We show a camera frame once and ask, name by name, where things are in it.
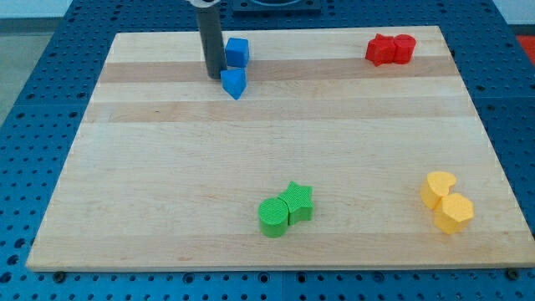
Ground blue cube block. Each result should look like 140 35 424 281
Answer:
225 38 250 68

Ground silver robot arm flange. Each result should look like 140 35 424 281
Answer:
187 0 221 8

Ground blue triangle block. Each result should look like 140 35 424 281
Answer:
220 68 247 100

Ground green star block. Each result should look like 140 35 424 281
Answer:
278 181 314 226

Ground green cylinder block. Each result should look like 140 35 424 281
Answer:
257 198 289 238

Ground light wooden board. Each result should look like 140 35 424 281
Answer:
27 26 534 272

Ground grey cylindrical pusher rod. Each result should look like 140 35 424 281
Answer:
196 4 227 80

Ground red star block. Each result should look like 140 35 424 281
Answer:
364 33 396 66

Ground red cylinder block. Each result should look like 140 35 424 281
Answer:
393 34 416 64

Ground yellow heart block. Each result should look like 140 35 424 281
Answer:
420 171 457 210

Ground yellow hexagon block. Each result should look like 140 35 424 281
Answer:
433 193 475 234

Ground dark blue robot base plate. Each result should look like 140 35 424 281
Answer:
228 0 322 15

